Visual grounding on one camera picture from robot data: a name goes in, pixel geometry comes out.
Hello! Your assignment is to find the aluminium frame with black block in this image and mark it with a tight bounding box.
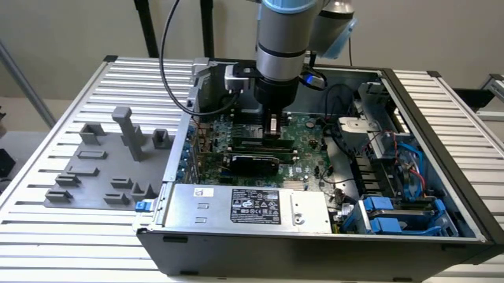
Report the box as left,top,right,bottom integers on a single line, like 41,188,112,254
451,73,504,121

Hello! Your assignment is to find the grey parts rack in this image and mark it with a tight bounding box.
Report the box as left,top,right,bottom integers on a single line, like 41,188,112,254
41,107,176,210

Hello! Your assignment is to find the black case fan shroud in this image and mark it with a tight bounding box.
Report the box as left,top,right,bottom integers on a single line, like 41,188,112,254
187,57,242,116

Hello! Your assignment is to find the black internal wire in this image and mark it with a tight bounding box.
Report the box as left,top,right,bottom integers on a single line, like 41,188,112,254
320,83,357,142

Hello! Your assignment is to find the black stand leg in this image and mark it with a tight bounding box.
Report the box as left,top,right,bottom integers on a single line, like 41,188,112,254
199,0,216,59
132,0,160,59

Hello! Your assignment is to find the thick black camera cable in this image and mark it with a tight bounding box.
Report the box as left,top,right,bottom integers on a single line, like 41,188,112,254
159,0,242,116

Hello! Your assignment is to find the red wire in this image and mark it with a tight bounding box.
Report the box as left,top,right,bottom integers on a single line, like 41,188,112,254
383,132,430,192

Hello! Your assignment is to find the green RAM stick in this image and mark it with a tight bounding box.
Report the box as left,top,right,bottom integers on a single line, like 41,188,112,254
227,146,296,158

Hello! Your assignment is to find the black box beside table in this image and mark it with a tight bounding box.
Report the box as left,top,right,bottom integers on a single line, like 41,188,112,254
0,148,16,178

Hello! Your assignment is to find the grey tripod pole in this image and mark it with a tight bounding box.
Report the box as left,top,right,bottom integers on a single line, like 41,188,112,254
0,40,56,129

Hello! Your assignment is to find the green motherboard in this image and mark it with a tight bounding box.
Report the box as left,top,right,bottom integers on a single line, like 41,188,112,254
187,111,336,193

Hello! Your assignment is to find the blue data wire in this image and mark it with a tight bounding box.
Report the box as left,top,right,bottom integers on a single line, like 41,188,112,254
395,140,427,192

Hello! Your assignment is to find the blue-lit USB plug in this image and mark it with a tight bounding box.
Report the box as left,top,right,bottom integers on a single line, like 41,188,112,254
298,70,328,90

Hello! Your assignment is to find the blue disk bay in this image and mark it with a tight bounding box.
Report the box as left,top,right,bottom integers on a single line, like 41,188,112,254
339,193,461,238

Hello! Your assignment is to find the black graphics card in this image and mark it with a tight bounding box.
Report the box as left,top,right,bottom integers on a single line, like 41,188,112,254
221,152,280,179

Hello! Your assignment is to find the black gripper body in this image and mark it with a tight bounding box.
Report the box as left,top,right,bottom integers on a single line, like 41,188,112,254
252,75,299,115

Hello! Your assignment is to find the silver power supply unit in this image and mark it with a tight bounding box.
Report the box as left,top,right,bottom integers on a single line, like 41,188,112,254
155,183,336,235

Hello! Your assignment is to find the black open PC case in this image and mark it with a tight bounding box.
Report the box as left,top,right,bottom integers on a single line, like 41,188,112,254
135,57,504,277

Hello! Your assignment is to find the black CPU heatsink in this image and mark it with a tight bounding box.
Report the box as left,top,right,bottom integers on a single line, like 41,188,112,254
231,111,272,139

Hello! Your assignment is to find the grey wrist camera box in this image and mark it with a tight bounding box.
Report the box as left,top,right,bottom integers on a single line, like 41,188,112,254
223,60,260,96

